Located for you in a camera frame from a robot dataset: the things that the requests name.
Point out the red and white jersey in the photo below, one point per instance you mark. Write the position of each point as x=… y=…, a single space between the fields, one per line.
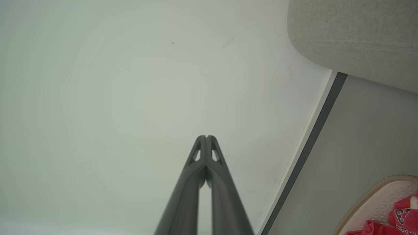
x=406 y=215

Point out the plain red garment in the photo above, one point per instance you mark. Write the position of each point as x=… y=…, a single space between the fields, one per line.
x=372 y=228

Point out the light grey fabric sofa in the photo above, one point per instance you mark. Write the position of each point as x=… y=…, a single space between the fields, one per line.
x=359 y=32

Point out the white perforated laundry basket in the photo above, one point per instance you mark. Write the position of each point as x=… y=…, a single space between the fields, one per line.
x=375 y=202

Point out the white and dark baseboard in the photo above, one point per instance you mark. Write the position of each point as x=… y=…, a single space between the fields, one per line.
x=310 y=147

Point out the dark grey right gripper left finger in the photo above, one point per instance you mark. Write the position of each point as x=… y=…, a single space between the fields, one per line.
x=183 y=202

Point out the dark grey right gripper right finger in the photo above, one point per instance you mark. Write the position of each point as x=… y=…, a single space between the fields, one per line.
x=227 y=202

